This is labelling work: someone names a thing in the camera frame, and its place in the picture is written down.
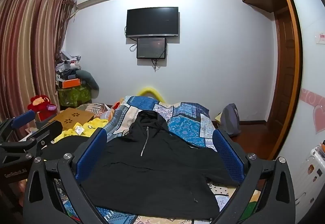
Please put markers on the yellow foam tube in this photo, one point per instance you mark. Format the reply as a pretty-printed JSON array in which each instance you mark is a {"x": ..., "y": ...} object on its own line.
[{"x": 151, "y": 92}]

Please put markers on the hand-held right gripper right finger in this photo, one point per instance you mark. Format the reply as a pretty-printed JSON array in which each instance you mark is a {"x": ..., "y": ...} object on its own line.
[{"x": 227, "y": 155}]

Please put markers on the blue patchwork bedspread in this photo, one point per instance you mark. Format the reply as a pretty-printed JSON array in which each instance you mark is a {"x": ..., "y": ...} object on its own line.
[{"x": 182, "y": 122}]

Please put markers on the green patterned cloth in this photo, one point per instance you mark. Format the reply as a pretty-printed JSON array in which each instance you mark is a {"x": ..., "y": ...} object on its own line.
[{"x": 74, "y": 95}]

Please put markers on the wooden door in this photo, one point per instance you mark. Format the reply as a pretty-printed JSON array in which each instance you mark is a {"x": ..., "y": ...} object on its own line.
[{"x": 285, "y": 69}]

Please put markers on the red plush toy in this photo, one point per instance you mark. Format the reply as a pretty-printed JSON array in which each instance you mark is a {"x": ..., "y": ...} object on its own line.
[{"x": 39, "y": 104}]

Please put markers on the pile of clothes and papers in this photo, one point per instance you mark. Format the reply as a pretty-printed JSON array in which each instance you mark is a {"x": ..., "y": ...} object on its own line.
[{"x": 68, "y": 65}]

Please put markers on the grey backpack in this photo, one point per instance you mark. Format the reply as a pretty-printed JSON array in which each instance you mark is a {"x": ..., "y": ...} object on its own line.
[{"x": 230, "y": 120}]

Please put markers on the orange box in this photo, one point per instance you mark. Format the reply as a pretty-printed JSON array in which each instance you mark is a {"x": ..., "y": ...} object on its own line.
[{"x": 71, "y": 83}]

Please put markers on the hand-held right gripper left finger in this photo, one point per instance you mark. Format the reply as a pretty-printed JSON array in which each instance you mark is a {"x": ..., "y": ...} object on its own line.
[{"x": 92, "y": 151}]

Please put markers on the small black wall monitor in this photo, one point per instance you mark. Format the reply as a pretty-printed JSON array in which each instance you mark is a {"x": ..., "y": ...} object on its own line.
[{"x": 151, "y": 48}]

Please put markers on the wooden lap table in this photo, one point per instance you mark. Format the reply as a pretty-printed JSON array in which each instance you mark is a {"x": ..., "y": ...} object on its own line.
[{"x": 69, "y": 117}]

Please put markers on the black wall television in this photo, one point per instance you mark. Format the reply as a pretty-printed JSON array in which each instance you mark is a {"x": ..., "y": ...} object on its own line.
[{"x": 152, "y": 21}]

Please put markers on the striped brown curtain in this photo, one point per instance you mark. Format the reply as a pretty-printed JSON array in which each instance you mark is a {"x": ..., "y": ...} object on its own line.
[{"x": 28, "y": 56}]

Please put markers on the yellow plush blanket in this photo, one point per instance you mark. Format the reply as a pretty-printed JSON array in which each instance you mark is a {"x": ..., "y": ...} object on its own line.
[{"x": 87, "y": 126}]

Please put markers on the black zip hoodie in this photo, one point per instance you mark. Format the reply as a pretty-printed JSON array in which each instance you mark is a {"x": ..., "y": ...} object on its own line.
[{"x": 152, "y": 158}]

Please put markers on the dark grey pillow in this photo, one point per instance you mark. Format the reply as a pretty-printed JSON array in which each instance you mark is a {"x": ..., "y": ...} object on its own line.
[{"x": 87, "y": 79}]

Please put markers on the white stickered suitcase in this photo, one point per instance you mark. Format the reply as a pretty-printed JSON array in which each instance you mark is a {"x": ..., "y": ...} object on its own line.
[{"x": 312, "y": 173}]

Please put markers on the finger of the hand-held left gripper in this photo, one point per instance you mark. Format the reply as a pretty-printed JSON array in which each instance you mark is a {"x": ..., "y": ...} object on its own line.
[
  {"x": 49, "y": 129},
  {"x": 22, "y": 119}
]

